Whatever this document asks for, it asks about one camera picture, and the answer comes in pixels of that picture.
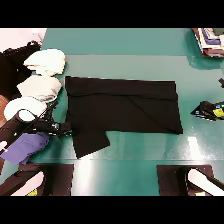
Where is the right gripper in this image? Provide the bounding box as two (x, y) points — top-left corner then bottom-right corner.
(190, 99), (224, 122)

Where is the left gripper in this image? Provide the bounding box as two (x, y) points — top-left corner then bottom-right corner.
(44, 120), (73, 138)

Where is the black T-shirt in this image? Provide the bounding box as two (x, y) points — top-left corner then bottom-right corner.
(64, 75), (184, 160)

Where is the purple garment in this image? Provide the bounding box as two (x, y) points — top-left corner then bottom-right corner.
(0, 131), (51, 166)

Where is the white garment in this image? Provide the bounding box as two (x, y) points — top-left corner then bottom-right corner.
(3, 96), (48, 122)
(22, 48), (67, 77)

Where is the cream garment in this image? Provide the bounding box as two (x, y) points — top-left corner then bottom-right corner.
(16, 74), (64, 103)

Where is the heap of clothes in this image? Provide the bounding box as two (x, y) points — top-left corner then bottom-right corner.
(191, 27), (224, 59)

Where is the black garment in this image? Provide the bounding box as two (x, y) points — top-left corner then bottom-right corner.
(0, 40), (43, 100)

